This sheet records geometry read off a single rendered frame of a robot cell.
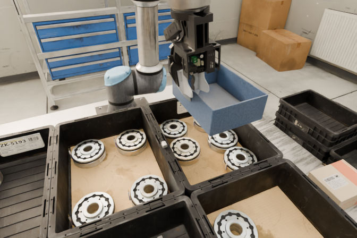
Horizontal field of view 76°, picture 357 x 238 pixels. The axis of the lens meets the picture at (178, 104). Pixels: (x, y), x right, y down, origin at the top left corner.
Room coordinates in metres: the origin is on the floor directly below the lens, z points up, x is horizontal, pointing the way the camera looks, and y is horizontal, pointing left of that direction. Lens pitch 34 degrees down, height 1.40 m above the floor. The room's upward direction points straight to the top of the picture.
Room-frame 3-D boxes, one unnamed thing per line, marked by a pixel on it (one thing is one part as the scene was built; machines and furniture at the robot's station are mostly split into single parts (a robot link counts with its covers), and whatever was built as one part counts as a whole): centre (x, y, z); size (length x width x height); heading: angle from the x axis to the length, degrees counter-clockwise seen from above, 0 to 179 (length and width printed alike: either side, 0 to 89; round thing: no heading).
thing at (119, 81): (0.88, 0.26, 0.91); 0.13 x 0.12 x 0.14; 106
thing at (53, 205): (0.45, 0.19, 0.92); 0.40 x 0.30 x 0.02; 22
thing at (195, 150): (0.54, -0.02, 0.86); 0.10 x 0.10 x 0.01
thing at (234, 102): (0.49, -0.09, 1.10); 0.20 x 0.15 x 0.07; 26
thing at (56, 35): (2.17, 0.94, 0.60); 0.72 x 0.03 x 0.56; 116
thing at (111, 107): (0.87, 0.26, 0.80); 0.15 x 0.15 x 0.10
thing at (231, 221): (0.27, -0.13, 0.86); 0.05 x 0.05 x 0.01
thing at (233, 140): (0.59, -0.16, 0.86); 0.10 x 0.10 x 0.01
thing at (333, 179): (0.48, -0.54, 0.74); 0.16 x 0.12 x 0.07; 111
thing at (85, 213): (0.32, 0.21, 0.86); 0.05 x 0.05 x 0.01
